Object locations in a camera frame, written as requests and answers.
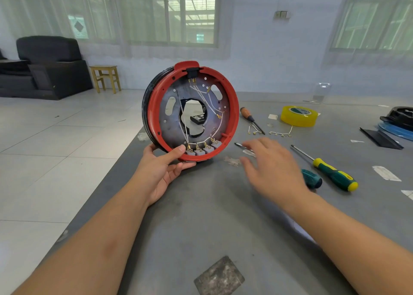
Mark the small wooden stool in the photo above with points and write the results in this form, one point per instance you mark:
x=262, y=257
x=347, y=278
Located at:
x=105, y=69

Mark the person's left forearm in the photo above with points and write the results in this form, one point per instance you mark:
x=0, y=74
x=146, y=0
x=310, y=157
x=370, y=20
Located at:
x=77, y=253

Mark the black remote control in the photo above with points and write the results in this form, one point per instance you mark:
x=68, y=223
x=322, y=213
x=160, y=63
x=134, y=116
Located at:
x=197, y=118

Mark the wide white tape strips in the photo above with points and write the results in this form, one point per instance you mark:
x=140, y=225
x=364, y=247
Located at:
x=408, y=194

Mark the black round appliance part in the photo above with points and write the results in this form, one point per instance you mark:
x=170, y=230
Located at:
x=403, y=116

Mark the yellow tape roll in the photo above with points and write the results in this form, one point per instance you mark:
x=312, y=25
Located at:
x=290, y=120

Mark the sheer white curtain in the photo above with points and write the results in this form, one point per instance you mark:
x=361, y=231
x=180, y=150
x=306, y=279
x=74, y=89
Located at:
x=371, y=59
x=32, y=10

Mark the person's left hand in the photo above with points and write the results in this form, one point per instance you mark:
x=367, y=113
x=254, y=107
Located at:
x=158, y=175

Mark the large barred window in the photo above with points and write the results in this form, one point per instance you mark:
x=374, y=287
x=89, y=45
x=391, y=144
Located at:
x=374, y=17
x=148, y=10

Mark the white wall box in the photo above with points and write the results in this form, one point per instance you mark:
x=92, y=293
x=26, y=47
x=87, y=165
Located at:
x=281, y=14

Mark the narrow white tape strip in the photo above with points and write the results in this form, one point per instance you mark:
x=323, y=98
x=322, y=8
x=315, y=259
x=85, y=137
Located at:
x=386, y=173

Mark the black armchair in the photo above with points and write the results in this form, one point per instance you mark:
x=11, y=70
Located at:
x=45, y=69

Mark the black flat plate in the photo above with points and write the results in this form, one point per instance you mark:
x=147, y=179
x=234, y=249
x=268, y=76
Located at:
x=381, y=138

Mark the person's right hand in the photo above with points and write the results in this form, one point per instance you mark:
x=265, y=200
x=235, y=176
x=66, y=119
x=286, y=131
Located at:
x=274, y=172

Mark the person's right forearm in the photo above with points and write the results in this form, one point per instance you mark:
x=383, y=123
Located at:
x=355, y=240

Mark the red round appliance base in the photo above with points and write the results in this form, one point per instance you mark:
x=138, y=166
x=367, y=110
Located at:
x=155, y=114

